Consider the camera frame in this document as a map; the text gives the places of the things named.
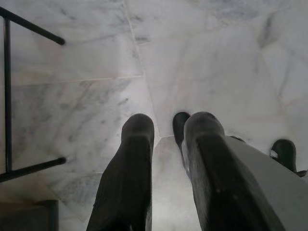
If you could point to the black robot foot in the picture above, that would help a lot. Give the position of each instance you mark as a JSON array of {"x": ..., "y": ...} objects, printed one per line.
[
  {"x": 179, "y": 127},
  {"x": 286, "y": 154}
]

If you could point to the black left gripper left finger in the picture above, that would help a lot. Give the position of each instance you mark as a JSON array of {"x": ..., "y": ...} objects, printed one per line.
[{"x": 130, "y": 173}]

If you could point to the dark furniture piece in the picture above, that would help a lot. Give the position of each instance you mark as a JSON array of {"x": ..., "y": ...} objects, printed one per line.
[{"x": 31, "y": 216}]

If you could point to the black metal furniture frame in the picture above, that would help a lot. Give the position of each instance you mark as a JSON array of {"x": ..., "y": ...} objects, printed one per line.
[{"x": 8, "y": 96}]

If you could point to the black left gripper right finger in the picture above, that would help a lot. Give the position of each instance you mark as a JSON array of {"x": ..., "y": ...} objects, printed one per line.
[{"x": 211, "y": 173}]

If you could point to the grey robot leg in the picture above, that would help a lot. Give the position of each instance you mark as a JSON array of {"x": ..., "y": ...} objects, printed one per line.
[{"x": 276, "y": 192}]

